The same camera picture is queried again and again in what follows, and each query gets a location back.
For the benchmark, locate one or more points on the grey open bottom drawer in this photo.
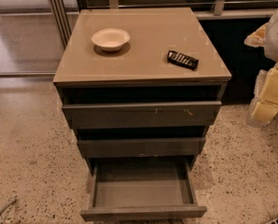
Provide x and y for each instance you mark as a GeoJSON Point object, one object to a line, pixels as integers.
{"type": "Point", "coordinates": [142, 189]}

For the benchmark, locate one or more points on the grey top drawer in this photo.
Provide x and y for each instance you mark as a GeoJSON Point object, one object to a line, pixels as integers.
{"type": "Point", "coordinates": [142, 115]}

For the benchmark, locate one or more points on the white ceramic bowl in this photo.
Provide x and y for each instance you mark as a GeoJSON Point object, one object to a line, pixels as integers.
{"type": "Point", "coordinates": [110, 39]}

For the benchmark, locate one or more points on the black rxbar chocolate wrapper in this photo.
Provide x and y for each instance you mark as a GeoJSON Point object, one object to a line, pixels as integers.
{"type": "Point", "coordinates": [181, 59]}

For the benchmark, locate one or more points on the grey middle drawer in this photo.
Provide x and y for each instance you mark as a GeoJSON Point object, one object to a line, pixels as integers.
{"type": "Point", "coordinates": [140, 147]}

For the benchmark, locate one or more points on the grey drawer cabinet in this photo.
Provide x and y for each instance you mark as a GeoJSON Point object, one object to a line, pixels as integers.
{"type": "Point", "coordinates": [139, 72]}

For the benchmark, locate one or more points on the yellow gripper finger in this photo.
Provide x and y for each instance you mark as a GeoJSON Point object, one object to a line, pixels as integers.
{"type": "Point", "coordinates": [257, 38]}
{"type": "Point", "coordinates": [264, 105]}

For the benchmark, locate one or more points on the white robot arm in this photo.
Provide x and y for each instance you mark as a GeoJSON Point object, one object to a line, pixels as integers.
{"type": "Point", "coordinates": [270, 49]}

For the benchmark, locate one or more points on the grey metal floor bar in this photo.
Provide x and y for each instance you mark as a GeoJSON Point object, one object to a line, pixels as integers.
{"type": "Point", "coordinates": [7, 205]}

